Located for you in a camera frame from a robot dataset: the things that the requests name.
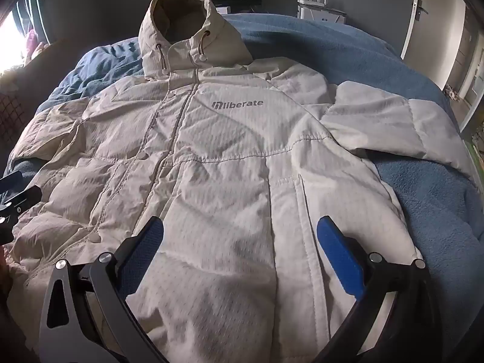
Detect blue fleece blanket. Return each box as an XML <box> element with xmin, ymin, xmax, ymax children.
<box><xmin>0</xmin><ymin>13</ymin><xmax>478</xmax><ymax>363</ymax></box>

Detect teal curtain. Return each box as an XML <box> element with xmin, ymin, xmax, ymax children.
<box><xmin>11</xmin><ymin>0</ymin><xmax>51</xmax><ymax>44</ymax></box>

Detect pink windowsill items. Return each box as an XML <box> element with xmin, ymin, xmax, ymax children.
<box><xmin>23</xmin><ymin>29</ymin><xmax>47</xmax><ymax>62</ymax></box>

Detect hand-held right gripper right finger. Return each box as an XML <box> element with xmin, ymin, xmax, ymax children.
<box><xmin>314</xmin><ymin>215</ymin><xmax>445</xmax><ymax>363</ymax></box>

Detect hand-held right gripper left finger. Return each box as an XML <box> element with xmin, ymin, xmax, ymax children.
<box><xmin>39</xmin><ymin>215</ymin><xmax>169</xmax><ymax>363</ymax></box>

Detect white door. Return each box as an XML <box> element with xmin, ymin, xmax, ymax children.
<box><xmin>401</xmin><ymin>0</ymin><xmax>468</xmax><ymax>87</ymax></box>

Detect white router with antennas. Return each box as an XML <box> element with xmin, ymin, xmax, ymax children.
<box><xmin>296</xmin><ymin>0</ymin><xmax>347</xmax><ymax>22</ymax></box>

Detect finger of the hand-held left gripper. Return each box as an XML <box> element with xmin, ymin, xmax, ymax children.
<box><xmin>0</xmin><ymin>171</ymin><xmax>23</xmax><ymax>198</ymax></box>
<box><xmin>0</xmin><ymin>185</ymin><xmax>42</xmax><ymax>221</ymax></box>

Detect dark mesh basket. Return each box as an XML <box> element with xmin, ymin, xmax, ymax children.
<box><xmin>0</xmin><ymin>91</ymin><xmax>31</xmax><ymax>142</ymax></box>

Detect cream hooded puffer jacket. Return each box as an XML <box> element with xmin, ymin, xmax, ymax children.
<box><xmin>5</xmin><ymin>0</ymin><xmax>473</xmax><ymax>363</ymax></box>

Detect bright window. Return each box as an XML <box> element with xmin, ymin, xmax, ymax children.
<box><xmin>0</xmin><ymin>5</ymin><xmax>50</xmax><ymax>78</ymax></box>

